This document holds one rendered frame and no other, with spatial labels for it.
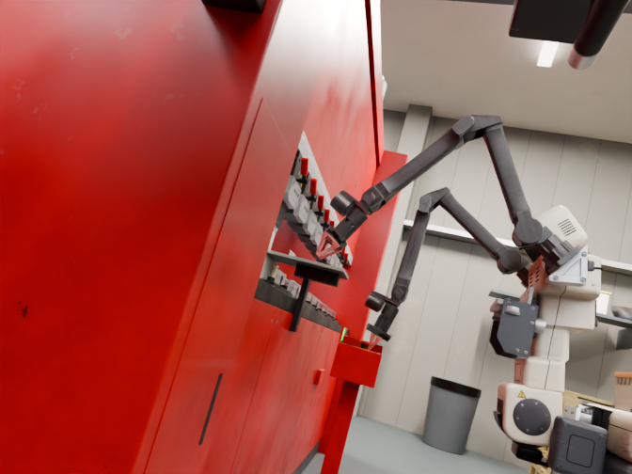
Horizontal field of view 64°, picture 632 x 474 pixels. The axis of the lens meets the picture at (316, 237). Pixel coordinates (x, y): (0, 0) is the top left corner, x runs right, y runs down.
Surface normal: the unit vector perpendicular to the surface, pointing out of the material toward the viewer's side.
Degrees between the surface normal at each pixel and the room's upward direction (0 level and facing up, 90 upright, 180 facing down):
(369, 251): 90
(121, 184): 90
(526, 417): 90
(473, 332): 90
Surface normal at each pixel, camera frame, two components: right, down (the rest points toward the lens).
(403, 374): -0.23, -0.25
